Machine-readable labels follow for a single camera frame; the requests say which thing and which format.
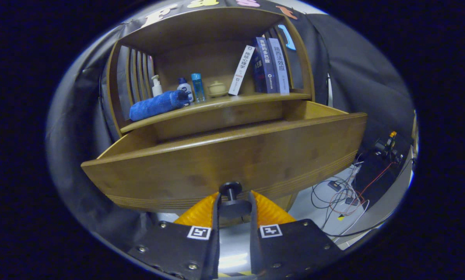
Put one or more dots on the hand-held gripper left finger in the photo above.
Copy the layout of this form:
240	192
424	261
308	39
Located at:
216	233

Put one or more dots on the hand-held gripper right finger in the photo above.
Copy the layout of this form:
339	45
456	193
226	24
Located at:
253	241

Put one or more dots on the black drawer knob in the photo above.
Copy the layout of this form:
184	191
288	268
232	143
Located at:
230	188

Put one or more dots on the wooden drawer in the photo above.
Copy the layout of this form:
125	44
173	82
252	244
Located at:
216	163

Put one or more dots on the wooden countertop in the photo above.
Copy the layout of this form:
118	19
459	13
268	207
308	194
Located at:
216	103

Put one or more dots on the wooden cabinet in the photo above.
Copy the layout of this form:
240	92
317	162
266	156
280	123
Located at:
201	54

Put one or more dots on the black power adapter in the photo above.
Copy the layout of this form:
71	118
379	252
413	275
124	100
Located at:
334	186
351	201

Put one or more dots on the blue rolled towel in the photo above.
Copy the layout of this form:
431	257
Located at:
154	107

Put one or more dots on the beige lidded teacup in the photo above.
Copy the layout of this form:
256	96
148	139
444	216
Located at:
218	89

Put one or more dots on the clear blue bottle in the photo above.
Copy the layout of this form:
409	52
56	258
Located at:
198	89

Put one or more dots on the white lotion bottle blue cap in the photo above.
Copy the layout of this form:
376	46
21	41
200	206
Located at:
185	91

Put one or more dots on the white pump bottle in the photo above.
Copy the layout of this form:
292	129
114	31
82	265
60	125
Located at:
157	90

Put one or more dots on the black rig with orange part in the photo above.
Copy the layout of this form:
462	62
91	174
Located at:
388	146

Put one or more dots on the dark blue book white print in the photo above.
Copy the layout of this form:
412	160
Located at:
267	66

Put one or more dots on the pale lavender book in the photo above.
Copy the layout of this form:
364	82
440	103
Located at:
279	66

